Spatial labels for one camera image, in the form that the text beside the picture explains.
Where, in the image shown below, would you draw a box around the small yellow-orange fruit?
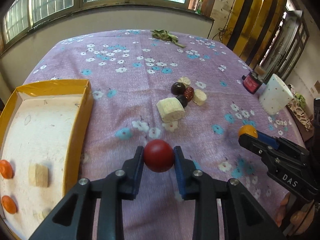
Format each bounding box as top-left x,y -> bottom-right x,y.
238,125 -> 258,138

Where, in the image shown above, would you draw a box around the cream round slice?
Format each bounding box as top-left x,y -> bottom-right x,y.
192,89 -> 207,106

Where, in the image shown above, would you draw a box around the small dark grape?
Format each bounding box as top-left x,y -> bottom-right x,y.
176,95 -> 188,108

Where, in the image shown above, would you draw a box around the red-brown jujube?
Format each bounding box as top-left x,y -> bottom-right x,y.
183,86 -> 194,102

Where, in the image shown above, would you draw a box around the large cream banana chunk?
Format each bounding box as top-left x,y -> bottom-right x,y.
156,98 -> 185,123

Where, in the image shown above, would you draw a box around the tan hexagonal cracker piece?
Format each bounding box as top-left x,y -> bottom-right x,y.
178,76 -> 191,88

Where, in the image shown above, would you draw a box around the dark plum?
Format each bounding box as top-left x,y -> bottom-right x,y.
171,82 -> 186,95

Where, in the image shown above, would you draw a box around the red cherry tomato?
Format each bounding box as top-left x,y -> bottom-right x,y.
144,139 -> 175,173

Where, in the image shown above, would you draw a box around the right hand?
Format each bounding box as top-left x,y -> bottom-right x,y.
274,192 -> 315,236

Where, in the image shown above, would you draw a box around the white dotted cup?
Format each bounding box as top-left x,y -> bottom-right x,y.
259,74 -> 294,115

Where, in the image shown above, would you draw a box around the red black small box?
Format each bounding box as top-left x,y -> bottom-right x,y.
242,72 -> 263,94

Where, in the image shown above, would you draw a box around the cream block in tray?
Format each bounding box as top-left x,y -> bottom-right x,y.
28,164 -> 49,188

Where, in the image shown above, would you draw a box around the near orange tangerine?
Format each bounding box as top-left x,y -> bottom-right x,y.
1,196 -> 17,214

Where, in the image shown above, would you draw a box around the orange tangerine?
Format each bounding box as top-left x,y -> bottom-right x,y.
1,196 -> 17,214
0,160 -> 14,179

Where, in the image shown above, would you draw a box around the far orange tangerine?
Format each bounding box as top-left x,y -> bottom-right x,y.
0,160 -> 14,179

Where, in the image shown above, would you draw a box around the purple floral tablecloth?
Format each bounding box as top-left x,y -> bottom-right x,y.
26,30 -> 301,217

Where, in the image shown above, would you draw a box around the dark wood glass cabinet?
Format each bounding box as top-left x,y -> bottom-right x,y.
259,10 -> 309,83

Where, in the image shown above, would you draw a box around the yellow-rimmed white tray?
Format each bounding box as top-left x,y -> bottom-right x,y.
1,79 -> 94,239

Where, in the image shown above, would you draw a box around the green leafy stems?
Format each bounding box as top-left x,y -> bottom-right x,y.
151,30 -> 185,48

